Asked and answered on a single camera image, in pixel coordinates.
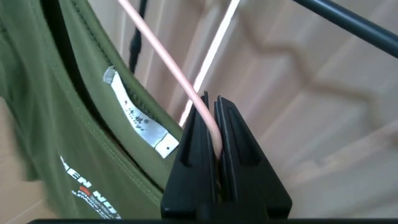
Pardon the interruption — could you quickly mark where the pink clothes hanger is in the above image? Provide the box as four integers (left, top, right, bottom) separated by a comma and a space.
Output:
116, 0, 223, 160

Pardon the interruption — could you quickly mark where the beige curtain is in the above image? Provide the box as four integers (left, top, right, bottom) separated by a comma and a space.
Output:
86, 0, 398, 218

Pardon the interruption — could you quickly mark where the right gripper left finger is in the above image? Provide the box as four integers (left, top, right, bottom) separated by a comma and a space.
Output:
160, 91, 218, 218

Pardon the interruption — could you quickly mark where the black clothes rack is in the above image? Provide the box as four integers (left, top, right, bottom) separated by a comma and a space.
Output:
129, 0, 398, 74

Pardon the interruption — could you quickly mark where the green printed T-shirt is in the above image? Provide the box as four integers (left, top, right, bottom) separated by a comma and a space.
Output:
0, 0, 185, 220

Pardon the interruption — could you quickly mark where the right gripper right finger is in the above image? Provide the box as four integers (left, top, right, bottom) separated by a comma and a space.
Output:
214, 95, 293, 218

